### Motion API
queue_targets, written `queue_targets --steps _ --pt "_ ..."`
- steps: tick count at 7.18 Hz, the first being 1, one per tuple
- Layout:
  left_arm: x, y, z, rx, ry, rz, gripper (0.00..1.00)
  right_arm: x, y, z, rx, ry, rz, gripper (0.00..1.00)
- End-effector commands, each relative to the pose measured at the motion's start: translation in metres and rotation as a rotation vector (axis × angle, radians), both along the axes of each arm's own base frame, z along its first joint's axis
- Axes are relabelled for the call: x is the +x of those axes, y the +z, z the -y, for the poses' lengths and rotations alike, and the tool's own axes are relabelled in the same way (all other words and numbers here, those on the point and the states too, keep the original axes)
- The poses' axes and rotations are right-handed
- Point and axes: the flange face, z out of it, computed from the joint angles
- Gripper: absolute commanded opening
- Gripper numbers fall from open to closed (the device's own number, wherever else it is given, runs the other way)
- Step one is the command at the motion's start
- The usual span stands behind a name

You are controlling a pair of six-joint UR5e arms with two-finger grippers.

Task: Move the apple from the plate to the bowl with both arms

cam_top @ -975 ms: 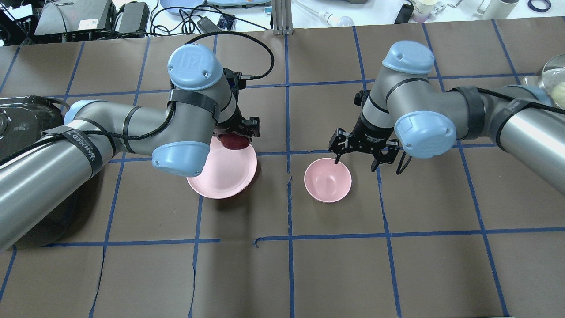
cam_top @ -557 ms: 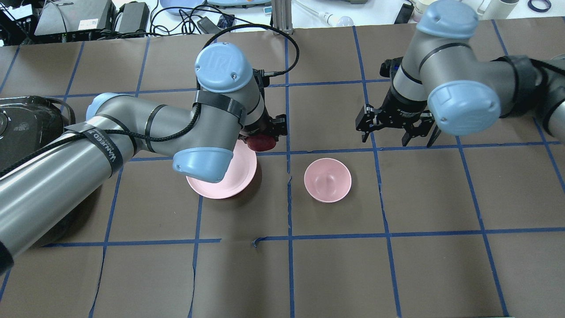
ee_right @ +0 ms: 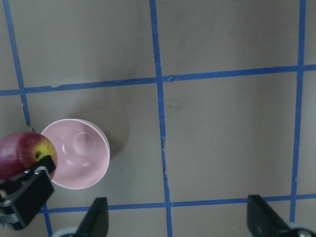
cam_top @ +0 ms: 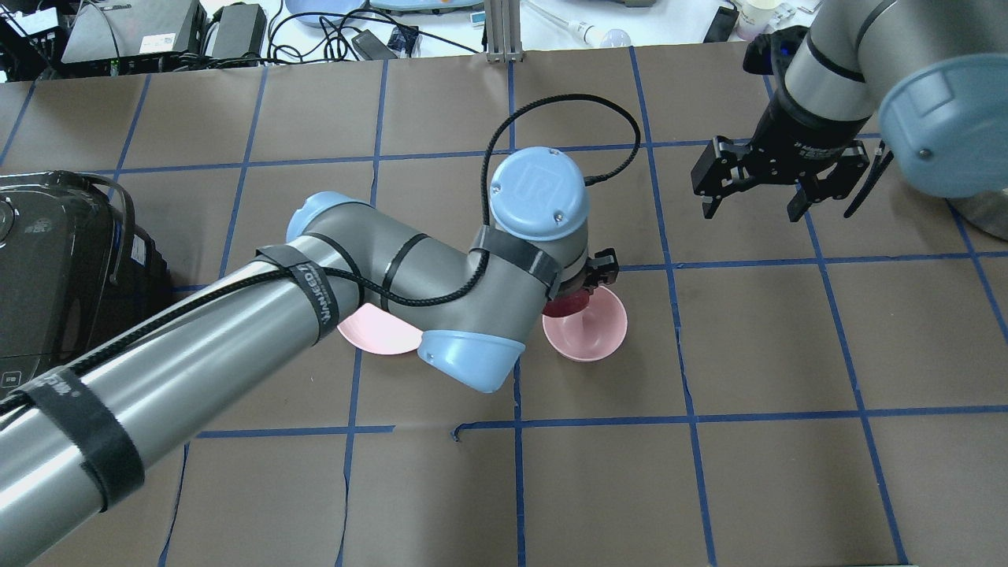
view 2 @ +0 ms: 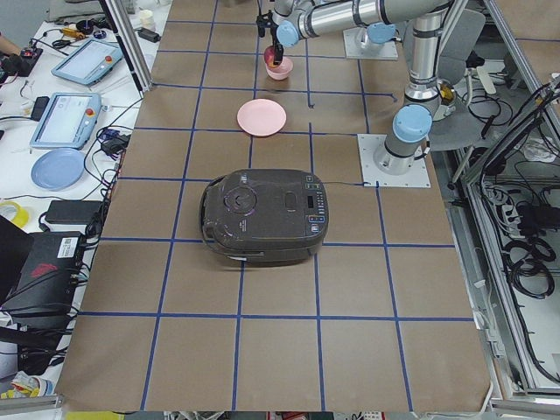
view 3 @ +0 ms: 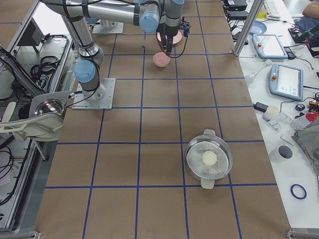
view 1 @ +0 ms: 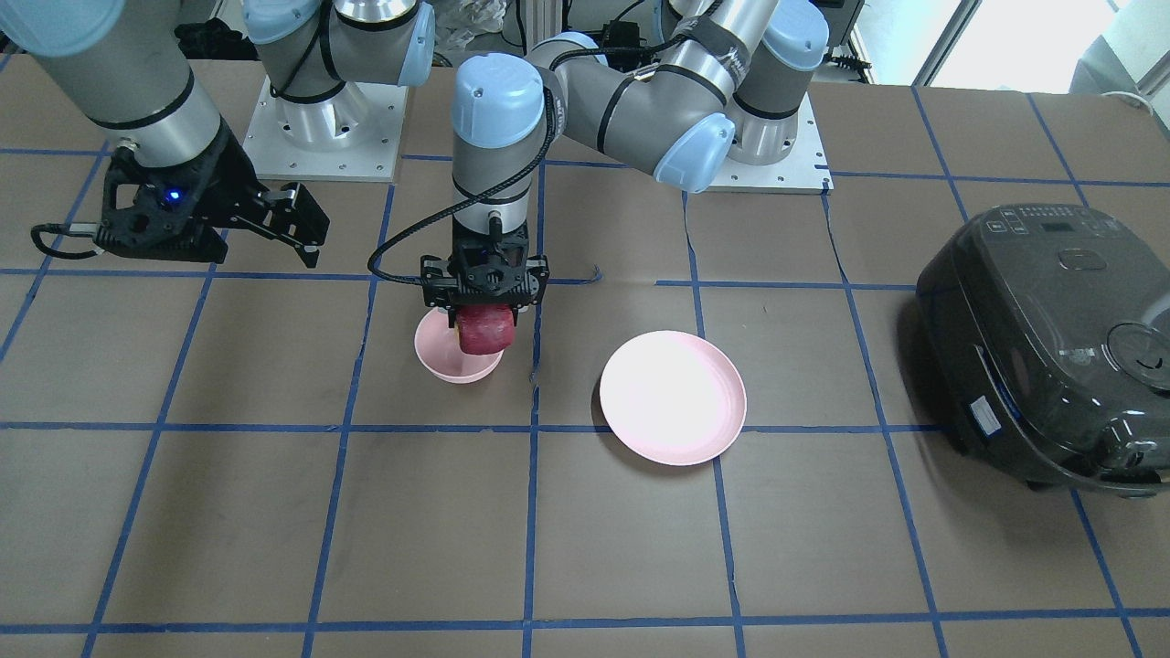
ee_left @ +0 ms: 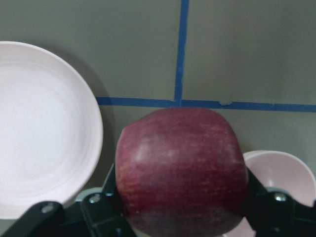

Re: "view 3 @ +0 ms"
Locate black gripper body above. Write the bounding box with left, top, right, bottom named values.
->
left=161, top=16, right=191, bottom=44

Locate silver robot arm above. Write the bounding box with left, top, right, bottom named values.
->
left=44, top=0, right=191, bottom=98

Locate pink plate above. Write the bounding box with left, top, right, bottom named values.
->
left=157, top=31, right=183, bottom=45

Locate pink bowl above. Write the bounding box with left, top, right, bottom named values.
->
left=153, top=52, right=170, bottom=67

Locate light blue plate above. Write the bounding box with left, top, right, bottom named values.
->
left=249, top=20, right=267, bottom=35

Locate blue teach pendant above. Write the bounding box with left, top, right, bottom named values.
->
left=252, top=34, right=288, bottom=59
left=268, top=64, right=304, bottom=102

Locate black power adapter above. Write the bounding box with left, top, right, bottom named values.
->
left=253, top=102, right=269, bottom=113

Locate steel steamer pot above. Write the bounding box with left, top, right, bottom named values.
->
left=185, top=129, right=233, bottom=189

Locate white steamed bun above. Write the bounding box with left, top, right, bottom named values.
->
left=201, top=150, right=217, bottom=166

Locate grey chair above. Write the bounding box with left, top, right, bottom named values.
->
left=0, top=91, right=71, bottom=142

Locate white cup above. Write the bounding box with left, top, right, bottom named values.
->
left=269, top=144, right=293, bottom=162

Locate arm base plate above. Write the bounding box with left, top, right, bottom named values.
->
left=71, top=78, right=116, bottom=110
left=93, top=19, right=124, bottom=35

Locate aluminium frame post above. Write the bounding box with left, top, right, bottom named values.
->
left=233, top=0, right=264, bottom=57

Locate blue rubber ring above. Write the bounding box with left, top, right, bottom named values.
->
left=290, top=183, right=308, bottom=200

